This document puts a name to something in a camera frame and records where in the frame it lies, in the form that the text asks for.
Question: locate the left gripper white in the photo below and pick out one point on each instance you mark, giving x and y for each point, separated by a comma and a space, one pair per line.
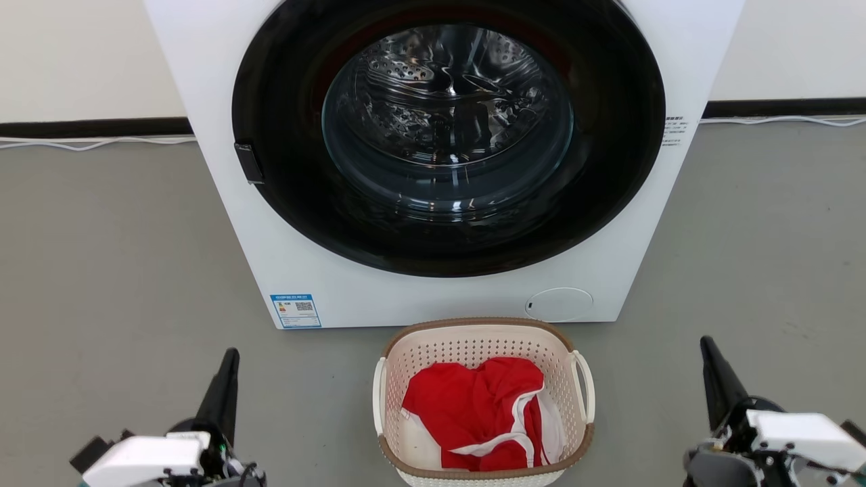
145, 460

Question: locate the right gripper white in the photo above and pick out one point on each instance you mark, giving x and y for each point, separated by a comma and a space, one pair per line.
798, 439

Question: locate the white perforated laundry basket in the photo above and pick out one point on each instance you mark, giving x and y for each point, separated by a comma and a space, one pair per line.
473, 341

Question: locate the blue energy label sticker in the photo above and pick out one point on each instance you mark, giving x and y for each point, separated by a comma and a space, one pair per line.
295, 310

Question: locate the round white filter cover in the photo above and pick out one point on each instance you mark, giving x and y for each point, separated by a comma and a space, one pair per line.
559, 304

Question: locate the black round washer door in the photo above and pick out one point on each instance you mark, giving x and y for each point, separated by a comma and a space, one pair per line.
284, 169

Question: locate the red and white garment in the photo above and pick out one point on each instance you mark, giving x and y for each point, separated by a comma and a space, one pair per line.
467, 406

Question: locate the small printed text sticker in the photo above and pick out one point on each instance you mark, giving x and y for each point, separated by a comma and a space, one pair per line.
674, 130

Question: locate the white front-load washing machine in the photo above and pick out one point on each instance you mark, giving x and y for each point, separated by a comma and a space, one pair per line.
223, 81

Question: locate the steel washer drum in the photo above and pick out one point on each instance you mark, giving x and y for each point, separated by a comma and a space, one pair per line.
440, 101

